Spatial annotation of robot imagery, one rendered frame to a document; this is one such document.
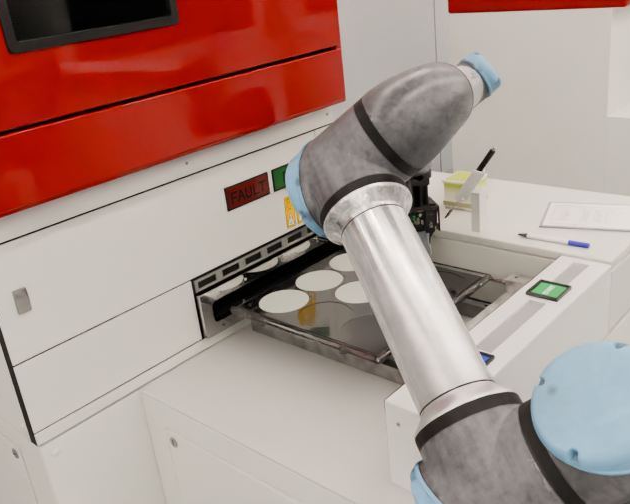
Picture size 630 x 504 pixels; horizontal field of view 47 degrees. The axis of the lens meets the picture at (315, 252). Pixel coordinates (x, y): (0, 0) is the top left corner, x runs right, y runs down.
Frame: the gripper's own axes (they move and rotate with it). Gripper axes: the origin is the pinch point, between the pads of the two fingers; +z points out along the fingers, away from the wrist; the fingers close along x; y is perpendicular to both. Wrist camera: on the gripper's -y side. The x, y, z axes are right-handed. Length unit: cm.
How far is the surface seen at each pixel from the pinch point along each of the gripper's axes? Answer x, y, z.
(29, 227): -67, 24, -27
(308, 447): -30, 43, 9
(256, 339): -35.1, 5.4, 9.3
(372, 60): 51, -268, -3
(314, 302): -22.9, 9.3, 1.3
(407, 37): 77, -290, -10
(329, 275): -18.0, -2.2, 1.3
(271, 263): -29.6, -5.3, -2.1
